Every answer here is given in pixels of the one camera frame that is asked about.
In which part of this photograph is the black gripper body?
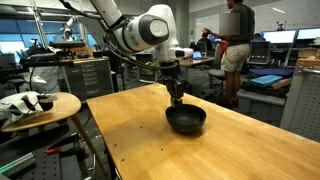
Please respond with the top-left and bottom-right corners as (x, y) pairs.
(159, 60), (183, 82)

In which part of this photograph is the black bowl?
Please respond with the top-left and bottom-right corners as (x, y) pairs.
(165, 103), (208, 135)

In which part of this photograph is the wooden office desk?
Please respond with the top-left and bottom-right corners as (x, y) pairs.
(179, 55), (216, 81)

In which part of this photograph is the open laptop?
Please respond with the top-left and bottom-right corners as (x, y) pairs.
(192, 49), (204, 61)

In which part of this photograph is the grey office chair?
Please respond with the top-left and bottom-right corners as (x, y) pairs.
(207, 43), (228, 88)

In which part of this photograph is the seated person in dark top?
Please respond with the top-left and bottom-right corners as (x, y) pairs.
(196, 31), (216, 54)

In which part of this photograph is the standing person in shorts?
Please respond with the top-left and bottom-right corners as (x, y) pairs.
(202, 0), (256, 108)

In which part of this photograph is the grey drawer cabinet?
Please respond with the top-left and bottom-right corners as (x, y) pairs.
(63, 56), (115, 103)

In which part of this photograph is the grey low bench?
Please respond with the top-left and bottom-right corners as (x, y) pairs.
(236, 87), (288, 128)

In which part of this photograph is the flat blue box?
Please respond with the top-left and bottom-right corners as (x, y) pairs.
(250, 74), (284, 88)

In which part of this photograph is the computer monitor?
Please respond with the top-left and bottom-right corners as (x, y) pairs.
(295, 27), (320, 41)
(260, 29), (298, 45)

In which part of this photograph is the round wooden side table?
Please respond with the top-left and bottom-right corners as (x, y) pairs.
(0, 91), (109, 177)

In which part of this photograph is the white crumpled cloth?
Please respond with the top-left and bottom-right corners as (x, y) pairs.
(0, 91), (44, 123)

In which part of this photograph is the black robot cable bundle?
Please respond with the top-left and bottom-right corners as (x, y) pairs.
(59, 0), (168, 72)

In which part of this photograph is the red handled tool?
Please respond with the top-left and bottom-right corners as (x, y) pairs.
(44, 145), (64, 156)

